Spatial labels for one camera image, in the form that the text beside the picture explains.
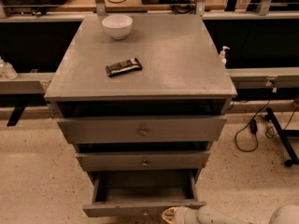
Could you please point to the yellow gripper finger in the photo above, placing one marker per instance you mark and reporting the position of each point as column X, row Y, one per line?
column 168, row 215

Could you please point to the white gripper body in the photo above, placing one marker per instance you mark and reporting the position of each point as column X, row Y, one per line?
column 186, row 216

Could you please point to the grey bottom drawer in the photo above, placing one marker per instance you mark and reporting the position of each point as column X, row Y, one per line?
column 141, row 193

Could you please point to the grey drawer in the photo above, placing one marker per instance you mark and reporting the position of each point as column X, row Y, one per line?
column 142, row 160
column 142, row 129
column 141, row 193

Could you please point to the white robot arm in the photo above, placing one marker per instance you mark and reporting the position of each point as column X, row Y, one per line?
column 285, row 214

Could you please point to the grey middle drawer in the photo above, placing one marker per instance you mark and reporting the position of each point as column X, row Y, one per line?
column 142, row 160

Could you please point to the grey wooden drawer cabinet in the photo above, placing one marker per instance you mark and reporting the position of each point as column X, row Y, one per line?
column 182, row 75

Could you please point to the grey top drawer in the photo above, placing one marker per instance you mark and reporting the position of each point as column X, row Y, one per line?
column 142, row 129

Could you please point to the black wheeled stand leg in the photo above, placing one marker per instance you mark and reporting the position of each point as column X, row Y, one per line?
column 284, row 137

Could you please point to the black snack bar wrapper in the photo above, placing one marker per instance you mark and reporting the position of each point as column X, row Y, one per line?
column 123, row 67

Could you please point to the white pump bottle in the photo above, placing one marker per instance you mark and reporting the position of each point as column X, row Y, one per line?
column 223, row 54

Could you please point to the white ceramic bowl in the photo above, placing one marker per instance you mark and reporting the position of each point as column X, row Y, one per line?
column 118, row 26

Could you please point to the black shelf bracket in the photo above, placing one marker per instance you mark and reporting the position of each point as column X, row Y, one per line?
column 16, row 115

